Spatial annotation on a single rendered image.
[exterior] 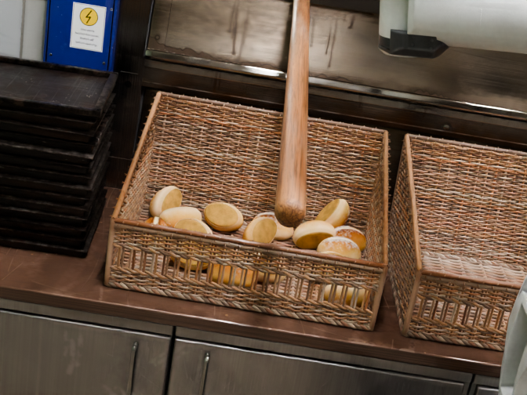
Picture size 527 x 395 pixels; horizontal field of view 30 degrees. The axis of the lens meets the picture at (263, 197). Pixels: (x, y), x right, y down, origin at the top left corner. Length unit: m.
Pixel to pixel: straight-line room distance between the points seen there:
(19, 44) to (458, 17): 1.36
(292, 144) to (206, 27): 1.24
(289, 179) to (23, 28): 1.46
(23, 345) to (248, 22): 0.88
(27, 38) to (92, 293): 0.69
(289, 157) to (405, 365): 1.02
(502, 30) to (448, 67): 1.10
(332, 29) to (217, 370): 0.83
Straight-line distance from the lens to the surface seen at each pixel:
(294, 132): 1.08
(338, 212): 2.23
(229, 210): 2.22
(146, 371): 2.00
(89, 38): 2.28
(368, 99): 2.29
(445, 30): 1.22
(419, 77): 2.28
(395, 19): 1.28
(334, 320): 1.96
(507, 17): 1.19
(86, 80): 2.16
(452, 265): 2.32
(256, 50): 2.25
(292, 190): 0.93
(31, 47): 2.35
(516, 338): 1.61
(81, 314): 1.96
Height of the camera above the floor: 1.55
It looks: 23 degrees down
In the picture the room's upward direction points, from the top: 10 degrees clockwise
